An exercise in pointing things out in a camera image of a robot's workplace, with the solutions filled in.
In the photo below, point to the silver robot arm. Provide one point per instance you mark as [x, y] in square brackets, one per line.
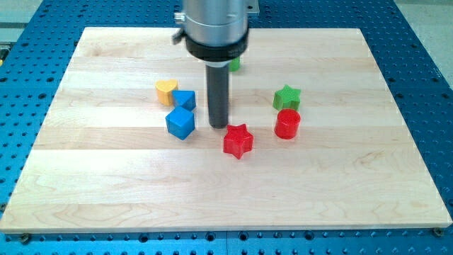
[214, 31]

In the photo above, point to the blue cube block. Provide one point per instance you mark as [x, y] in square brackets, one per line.
[180, 122]

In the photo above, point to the yellow heart block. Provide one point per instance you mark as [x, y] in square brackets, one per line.
[164, 91]

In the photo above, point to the red cylinder block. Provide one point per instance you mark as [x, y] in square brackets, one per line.
[287, 123]

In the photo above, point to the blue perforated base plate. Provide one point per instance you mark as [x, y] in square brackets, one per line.
[36, 63]

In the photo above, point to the green block behind arm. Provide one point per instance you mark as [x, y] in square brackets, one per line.
[235, 64]

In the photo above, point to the blue triangle block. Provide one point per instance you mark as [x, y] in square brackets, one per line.
[184, 99]

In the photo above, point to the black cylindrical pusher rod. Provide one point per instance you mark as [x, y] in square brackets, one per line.
[217, 78]

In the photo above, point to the red star block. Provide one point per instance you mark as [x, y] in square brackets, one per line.
[237, 140]

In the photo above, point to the green star block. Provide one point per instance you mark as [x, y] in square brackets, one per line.
[287, 97]

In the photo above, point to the light wooden board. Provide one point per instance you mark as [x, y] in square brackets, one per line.
[104, 160]

